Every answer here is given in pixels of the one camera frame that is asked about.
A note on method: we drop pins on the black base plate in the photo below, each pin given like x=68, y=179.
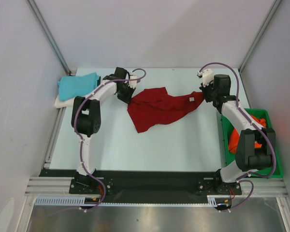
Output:
x=148, y=187

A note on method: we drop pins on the green plastic tray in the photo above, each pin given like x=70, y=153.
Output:
x=228, y=128

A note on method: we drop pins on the dark red t shirt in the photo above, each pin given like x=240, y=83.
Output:
x=155, y=106

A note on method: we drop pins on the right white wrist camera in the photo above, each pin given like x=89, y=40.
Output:
x=206, y=75

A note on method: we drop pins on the left grey cable duct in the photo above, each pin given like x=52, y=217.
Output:
x=67, y=201

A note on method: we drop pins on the orange t shirt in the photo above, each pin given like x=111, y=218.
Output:
x=234, y=137

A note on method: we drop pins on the aluminium frame rail front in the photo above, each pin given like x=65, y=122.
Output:
x=59, y=186

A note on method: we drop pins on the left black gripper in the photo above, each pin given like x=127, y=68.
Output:
x=127, y=99

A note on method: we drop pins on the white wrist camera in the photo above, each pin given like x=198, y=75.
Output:
x=132, y=81
x=206, y=75

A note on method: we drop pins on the folded teal t shirt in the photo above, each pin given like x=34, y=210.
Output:
x=71, y=86

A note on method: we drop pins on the right aluminium corner post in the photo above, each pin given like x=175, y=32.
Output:
x=260, y=33

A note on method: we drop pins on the left aluminium corner post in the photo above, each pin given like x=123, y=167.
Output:
x=33, y=6

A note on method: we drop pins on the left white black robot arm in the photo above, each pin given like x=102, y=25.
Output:
x=86, y=113

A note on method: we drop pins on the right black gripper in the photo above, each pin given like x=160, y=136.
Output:
x=208, y=91

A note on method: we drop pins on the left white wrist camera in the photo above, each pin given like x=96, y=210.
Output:
x=132, y=81

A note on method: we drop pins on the aluminium corner post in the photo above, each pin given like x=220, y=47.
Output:
x=33, y=6
x=260, y=33

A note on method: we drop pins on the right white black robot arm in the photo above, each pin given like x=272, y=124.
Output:
x=256, y=146

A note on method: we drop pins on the folded white t shirt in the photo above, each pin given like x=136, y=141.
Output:
x=62, y=104

